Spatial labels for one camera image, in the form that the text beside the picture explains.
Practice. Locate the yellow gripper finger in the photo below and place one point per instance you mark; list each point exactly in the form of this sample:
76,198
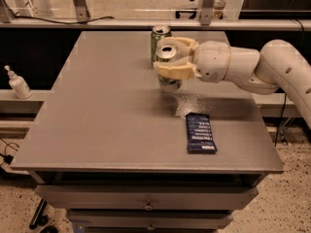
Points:
175,48
174,71

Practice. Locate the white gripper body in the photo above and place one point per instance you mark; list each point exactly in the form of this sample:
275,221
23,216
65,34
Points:
212,59

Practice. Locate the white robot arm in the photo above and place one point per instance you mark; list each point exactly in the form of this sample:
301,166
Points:
277,65

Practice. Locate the green soda can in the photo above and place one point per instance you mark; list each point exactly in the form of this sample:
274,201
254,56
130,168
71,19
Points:
159,32

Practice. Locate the dark blue snack bar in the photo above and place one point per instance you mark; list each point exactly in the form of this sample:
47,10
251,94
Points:
200,137

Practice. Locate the white pump bottle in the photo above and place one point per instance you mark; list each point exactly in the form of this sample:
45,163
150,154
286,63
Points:
18,84

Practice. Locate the grey upper drawer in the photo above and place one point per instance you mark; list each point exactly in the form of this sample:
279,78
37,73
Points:
133,197

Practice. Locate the grey drawer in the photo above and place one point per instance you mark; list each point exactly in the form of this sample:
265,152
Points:
149,220
133,197

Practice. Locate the grey lower drawer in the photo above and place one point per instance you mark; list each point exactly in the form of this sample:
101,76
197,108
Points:
149,220

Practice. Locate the metal frame post right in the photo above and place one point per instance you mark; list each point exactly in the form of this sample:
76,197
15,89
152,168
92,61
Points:
206,11

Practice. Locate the metal frame post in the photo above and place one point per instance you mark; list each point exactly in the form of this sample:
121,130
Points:
81,10
206,11

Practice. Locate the metal frame post left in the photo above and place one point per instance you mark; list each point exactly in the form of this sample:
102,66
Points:
81,10

